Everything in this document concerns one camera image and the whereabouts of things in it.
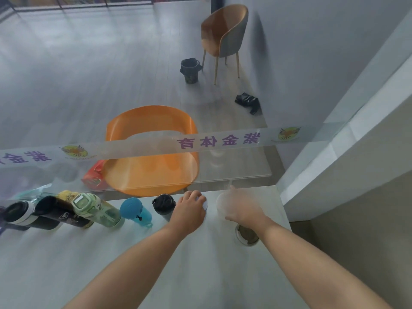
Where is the black bottle with white band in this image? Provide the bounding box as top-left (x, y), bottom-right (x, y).
top-left (1, 201), bottom-right (62, 231)

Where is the black bag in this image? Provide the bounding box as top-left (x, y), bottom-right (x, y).
top-left (234, 92), bottom-right (262, 115)

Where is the blue water bottle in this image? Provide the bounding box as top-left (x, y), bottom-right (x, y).
top-left (120, 197), bottom-right (154, 227)

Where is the round metal table grommet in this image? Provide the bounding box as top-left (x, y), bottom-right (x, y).
top-left (235, 223), bottom-right (260, 247)

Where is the white round bottle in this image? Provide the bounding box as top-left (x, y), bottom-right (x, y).
top-left (194, 194), bottom-right (209, 211)

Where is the person's left forearm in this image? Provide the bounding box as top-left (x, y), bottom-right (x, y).
top-left (63, 224), bottom-right (194, 309)

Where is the black trash bin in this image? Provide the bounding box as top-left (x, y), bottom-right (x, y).
top-left (180, 58), bottom-right (203, 84)

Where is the tan and grey chair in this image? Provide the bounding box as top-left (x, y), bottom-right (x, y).
top-left (200, 4), bottom-right (249, 86)

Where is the teal translucent bottle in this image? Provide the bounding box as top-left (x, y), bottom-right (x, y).
top-left (12, 183), bottom-right (53, 204)

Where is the black tumbler with lid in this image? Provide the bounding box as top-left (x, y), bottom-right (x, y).
top-left (152, 194), bottom-right (177, 223)

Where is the red snack packet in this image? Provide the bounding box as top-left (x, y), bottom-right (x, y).
top-left (80, 159), bottom-right (109, 192)

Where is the green water bottle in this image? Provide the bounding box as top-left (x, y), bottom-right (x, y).
top-left (71, 192), bottom-right (126, 229)

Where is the translucent white plastic cup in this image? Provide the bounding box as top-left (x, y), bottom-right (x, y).
top-left (216, 191), bottom-right (240, 217)

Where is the person's right hand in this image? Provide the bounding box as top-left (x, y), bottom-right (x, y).
top-left (224, 186), bottom-right (268, 227)

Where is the orange plastic chair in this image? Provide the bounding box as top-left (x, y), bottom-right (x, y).
top-left (104, 105), bottom-right (200, 197)

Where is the yellow bottle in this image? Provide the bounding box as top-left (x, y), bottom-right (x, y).
top-left (56, 190), bottom-right (78, 204)

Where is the person's left hand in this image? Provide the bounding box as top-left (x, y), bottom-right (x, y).
top-left (169, 190), bottom-right (207, 235)

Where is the black printed bottle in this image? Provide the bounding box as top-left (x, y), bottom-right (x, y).
top-left (34, 195), bottom-right (94, 229)

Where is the person's right forearm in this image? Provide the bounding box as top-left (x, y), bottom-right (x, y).
top-left (257, 216), bottom-right (395, 309)

